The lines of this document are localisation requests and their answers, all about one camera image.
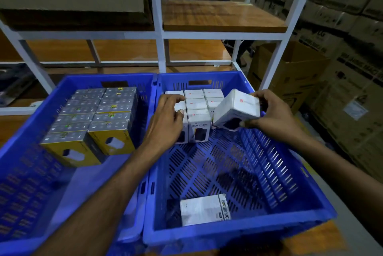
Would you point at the person's left hand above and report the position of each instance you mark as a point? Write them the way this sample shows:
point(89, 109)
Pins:
point(164, 127)

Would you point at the person's right hand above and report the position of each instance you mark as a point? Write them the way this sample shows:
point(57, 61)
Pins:
point(275, 121)

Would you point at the white charger box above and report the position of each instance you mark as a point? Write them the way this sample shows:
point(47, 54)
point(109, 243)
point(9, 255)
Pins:
point(180, 106)

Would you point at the blue plastic crate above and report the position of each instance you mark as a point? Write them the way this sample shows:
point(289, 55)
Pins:
point(209, 169)
point(24, 190)

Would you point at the group of yellow charger boxes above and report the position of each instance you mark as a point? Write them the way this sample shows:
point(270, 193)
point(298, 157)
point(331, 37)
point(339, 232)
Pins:
point(98, 112)

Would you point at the yellow sample box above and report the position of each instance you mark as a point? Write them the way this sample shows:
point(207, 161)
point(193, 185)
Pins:
point(89, 91)

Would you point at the small white box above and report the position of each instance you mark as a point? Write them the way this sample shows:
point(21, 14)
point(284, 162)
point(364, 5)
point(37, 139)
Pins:
point(203, 211)

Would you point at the person's left forearm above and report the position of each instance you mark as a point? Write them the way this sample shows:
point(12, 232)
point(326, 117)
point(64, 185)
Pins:
point(98, 211)

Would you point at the open brown cardboard box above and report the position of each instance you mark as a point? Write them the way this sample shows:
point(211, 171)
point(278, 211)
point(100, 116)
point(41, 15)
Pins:
point(299, 64)

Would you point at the white metal shelving rack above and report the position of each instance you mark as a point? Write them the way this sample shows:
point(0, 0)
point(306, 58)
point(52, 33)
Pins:
point(221, 16)

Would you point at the white plastic piece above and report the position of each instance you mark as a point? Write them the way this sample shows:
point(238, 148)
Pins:
point(36, 103)

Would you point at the blue white packet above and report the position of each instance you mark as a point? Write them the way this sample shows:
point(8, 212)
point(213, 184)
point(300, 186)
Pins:
point(15, 85)

